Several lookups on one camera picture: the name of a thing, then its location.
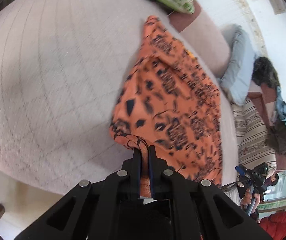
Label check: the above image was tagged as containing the orange black floral blouse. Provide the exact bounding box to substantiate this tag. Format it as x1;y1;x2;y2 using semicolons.
109;16;223;197

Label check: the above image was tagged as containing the pile of clothes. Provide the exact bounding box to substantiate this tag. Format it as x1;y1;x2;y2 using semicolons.
266;86;286;156

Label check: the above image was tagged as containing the light blue pillow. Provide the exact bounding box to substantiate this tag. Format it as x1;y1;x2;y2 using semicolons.
220;25;256;106

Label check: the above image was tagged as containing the operator right hand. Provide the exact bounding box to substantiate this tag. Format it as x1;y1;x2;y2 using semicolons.
241;189;261;213

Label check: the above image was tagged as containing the dark furry item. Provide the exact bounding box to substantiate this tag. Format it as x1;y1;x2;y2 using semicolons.
252;56;280;88

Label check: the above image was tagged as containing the red jacket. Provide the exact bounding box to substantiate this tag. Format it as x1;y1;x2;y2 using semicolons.
259;211;286;240

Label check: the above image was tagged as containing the striped beige pillow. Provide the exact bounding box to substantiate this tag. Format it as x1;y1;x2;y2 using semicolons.
231;98;276;177

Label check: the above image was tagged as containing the pink quilted bolster cushion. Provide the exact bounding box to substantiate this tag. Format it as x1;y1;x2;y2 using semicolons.
168;1;231;78

